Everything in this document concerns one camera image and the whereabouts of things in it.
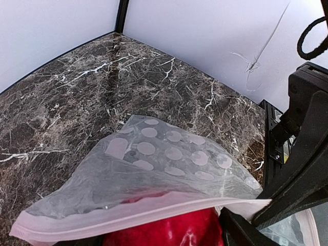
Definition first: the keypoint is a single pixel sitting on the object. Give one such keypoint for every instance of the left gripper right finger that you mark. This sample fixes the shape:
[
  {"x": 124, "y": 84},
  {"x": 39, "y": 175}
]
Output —
[{"x": 302, "y": 182}]

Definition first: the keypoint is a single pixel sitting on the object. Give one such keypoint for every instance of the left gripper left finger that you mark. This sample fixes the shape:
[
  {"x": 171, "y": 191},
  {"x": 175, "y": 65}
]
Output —
[{"x": 238, "y": 231}]

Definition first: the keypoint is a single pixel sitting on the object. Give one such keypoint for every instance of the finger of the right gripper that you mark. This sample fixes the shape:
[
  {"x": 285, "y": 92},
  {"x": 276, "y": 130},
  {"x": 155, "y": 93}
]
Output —
[{"x": 308, "y": 79}]

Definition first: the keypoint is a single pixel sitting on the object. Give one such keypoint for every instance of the dark red toy fruit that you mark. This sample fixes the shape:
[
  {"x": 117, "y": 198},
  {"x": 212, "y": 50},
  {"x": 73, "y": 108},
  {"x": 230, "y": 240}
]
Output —
[{"x": 195, "y": 228}]

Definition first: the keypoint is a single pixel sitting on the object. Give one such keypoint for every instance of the clear dotted zip top bag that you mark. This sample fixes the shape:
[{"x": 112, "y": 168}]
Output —
[{"x": 148, "y": 171}]

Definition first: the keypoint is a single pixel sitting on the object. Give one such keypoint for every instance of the right black frame post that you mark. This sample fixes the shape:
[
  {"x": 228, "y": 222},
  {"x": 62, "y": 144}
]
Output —
[{"x": 121, "y": 16}]

